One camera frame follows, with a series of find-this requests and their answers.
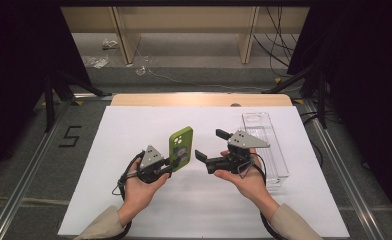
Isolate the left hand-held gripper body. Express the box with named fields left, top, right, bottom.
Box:
left=137, top=144, right=172, bottom=184

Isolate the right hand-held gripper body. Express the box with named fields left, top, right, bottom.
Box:
left=204, top=129, right=272, bottom=175

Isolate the green cartoon phone case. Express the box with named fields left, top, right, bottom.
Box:
left=168, top=126, right=194, bottom=173

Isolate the clear plastic packaging box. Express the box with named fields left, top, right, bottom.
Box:
left=240, top=112, right=290, bottom=190

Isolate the person's left hand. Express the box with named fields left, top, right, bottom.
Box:
left=117, top=158, right=171, bottom=228

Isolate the person's right hand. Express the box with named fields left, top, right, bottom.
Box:
left=213, top=149, right=280, bottom=222

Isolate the white paper sheet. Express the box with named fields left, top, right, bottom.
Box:
left=57, top=105, right=351, bottom=238

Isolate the black metal stand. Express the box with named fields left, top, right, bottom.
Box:
left=270, top=63, right=329, bottom=130
left=43, top=71, right=113, bottom=134

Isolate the large crumpled plastic wrapper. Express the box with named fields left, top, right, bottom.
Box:
left=82, top=54, right=110, bottom=70

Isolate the small crumpled plastic wrapper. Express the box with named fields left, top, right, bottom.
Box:
left=101, top=38, right=119, bottom=50

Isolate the black curtain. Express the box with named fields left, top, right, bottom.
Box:
left=286, top=0, right=392, bottom=229
left=0, top=0, right=93, bottom=176

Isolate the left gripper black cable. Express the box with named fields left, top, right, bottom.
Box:
left=112, top=150, right=147, bottom=240

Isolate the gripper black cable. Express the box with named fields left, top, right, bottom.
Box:
left=112, top=150, right=147, bottom=240
left=236, top=151, right=287, bottom=240

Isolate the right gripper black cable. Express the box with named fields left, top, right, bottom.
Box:
left=236, top=151, right=287, bottom=240

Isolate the thin white floor cable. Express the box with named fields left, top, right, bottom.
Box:
left=133, top=39, right=302, bottom=93

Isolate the black floor cable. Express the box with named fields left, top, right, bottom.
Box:
left=299, top=110, right=343, bottom=168

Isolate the tangle of black cables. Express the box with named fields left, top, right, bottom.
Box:
left=253, top=6, right=300, bottom=69

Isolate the aluminium floor rail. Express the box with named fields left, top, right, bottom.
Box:
left=302, top=99, right=387, bottom=240
left=0, top=93, right=113, bottom=240

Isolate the beige wooden desk frame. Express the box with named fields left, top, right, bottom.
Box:
left=59, top=5, right=311, bottom=65

